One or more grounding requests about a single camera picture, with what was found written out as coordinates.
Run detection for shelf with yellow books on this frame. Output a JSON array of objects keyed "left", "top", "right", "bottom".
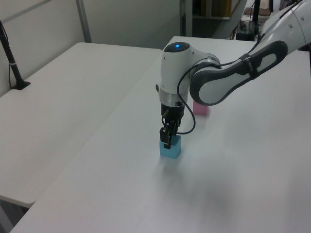
[{"left": 192, "top": 0, "right": 232, "bottom": 18}]

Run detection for pink cube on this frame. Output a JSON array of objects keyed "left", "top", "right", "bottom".
[{"left": 192, "top": 100, "right": 210, "bottom": 116}]

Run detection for grey metal partition post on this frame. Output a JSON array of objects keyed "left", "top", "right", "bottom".
[{"left": 76, "top": 0, "right": 92, "bottom": 43}]

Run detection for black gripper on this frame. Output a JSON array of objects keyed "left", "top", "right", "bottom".
[{"left": 159, "top": 102, "right": 185, "bottom": 150}]

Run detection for black camera stand pole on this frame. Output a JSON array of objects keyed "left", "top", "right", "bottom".
[{"left": 0, "top": 20, "right": 31, "bottom": 91}]

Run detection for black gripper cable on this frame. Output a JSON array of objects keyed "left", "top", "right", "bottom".
[{"left": 176, "top": 4, "right": 296, "bottom": 135}]

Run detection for black box at table edge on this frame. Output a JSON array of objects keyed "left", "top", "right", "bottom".
[{"left": 236, "top": 31, "right": 254, "bottom": 41}]

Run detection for blue cube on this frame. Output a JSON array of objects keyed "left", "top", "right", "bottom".
[{"left": 159, "top": 135, "right": 182, "bottom": 160}]

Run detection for red cables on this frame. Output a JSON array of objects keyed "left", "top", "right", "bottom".
[{"left": 229, "top": 20, "right": 246, "bottom": 41}]

